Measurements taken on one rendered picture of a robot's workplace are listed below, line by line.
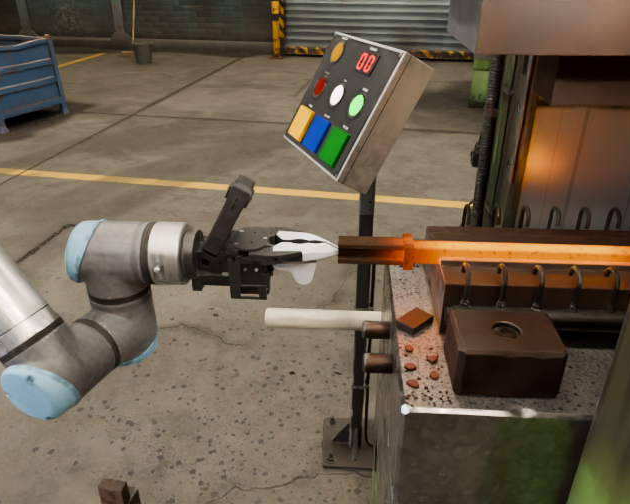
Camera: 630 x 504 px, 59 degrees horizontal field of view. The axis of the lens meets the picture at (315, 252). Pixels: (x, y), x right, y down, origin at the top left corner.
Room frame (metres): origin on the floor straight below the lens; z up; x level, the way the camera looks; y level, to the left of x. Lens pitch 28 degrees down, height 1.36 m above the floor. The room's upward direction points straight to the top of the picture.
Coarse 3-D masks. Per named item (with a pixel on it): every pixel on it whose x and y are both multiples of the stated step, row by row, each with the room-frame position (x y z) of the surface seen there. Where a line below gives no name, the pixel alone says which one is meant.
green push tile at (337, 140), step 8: (336, 128) 1.16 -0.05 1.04; (328, 136) 1.17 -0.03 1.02; (336, 136) 1.14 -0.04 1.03; (344, 136) 1.11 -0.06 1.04; (328, 144) 1.15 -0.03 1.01; (336, 144) 1.12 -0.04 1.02; (344, 144) 1.10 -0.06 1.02; (320, 152) 1.16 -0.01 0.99; (328, 152) 1.13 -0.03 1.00; (336, 152) 1.10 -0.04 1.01; (328, 160) 1.11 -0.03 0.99; (336, 160) 1.09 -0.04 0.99
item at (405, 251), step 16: (352, 240) 0.69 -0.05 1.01; (368, 240) 0.69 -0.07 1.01; (384, 240) 0.69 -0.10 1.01; (400, 240) 0.69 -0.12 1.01; (416, 240) 0.70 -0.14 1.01; (352, 256) 0.69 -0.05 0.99; (368, 256) 0.68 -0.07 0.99; (384, 256) 0.68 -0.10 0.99; (400, 256) 0.68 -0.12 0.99; (416, 256) 0.67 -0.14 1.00; (432, 256) 0.67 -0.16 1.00; (448, 256) 0.67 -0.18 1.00; (464, 256) 0.67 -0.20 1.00; (480, 256) 0.67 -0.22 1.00; (496, 256) 0.67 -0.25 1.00; (512, 256) 0.66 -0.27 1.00; (528, 256) 0.66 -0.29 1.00; (544, 256) 0.66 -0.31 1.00; (560, 256) 0.66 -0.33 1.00; (576, 256) 0.66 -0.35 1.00; (592, 256) 0.66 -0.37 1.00; (608, 256) 0.66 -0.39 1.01; (624, 256) 0.66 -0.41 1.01
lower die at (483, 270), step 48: (432, 240) 0.74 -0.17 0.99; (480, 240) 0.74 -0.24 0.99; (528, 240) 0.74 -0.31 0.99; (576, 240) 0.74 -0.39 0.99; (624, 240) 0.74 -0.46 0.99; (432, 288) 0.69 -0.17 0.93; (480, 288) 0.61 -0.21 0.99; (528, 288) 0.60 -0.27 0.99; (624, 288) 0.60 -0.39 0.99; (576, 336) 0.60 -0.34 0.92
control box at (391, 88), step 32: (320, 64) 1.40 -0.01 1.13; (352, 64) 1.26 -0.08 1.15; (384, 64) 1.15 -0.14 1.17; (416, 64) 1.12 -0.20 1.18; (320, 96) 1.31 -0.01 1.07; (352, 96) 1.19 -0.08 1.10; (384, 96) 1.09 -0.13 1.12; (416, 96) 1.12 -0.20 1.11; (288, 128) 1.37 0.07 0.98; (352, 128) 1.12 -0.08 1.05; (384, 128) 1.10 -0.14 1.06; (320, 160) 1.15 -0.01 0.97; (352, 160) 1.07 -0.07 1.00; (384, 160) 1.10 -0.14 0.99
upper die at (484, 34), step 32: (480, 0) 0.61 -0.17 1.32; (512, 0) 0.61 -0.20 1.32; (544, 0) 0.60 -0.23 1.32; (576, 0) 0.60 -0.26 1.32; (608, 0) 0.60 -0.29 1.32; (480, 32) 0.61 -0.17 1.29; (512, 32) 0.61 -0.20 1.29; (544, 32) 0.60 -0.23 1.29; (576, 32) 0.60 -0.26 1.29; (608, 32) 0.60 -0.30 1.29
